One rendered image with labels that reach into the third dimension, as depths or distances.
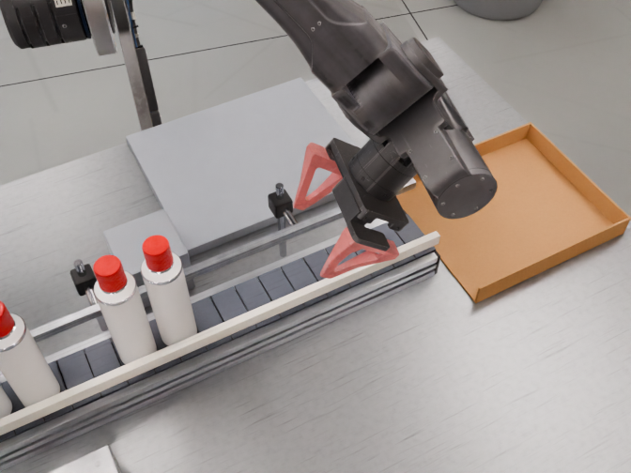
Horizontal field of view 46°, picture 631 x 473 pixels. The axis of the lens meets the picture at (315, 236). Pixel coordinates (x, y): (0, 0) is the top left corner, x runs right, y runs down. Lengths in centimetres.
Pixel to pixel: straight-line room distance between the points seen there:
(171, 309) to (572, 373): 58
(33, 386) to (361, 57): 61
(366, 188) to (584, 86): 229
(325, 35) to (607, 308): 76
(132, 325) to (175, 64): 206
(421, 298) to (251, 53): 194
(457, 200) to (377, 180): 10
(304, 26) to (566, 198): 83
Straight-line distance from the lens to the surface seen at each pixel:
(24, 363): 98
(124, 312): 95
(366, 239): 71
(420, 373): 111
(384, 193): 73
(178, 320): 101
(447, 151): 64
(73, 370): 109
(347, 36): 62
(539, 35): 318
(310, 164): 78
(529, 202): 133
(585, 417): 113
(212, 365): 108
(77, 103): 287
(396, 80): 64
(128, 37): 176
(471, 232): 126
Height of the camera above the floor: 179
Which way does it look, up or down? 51 degrees down
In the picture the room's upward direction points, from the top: straight up
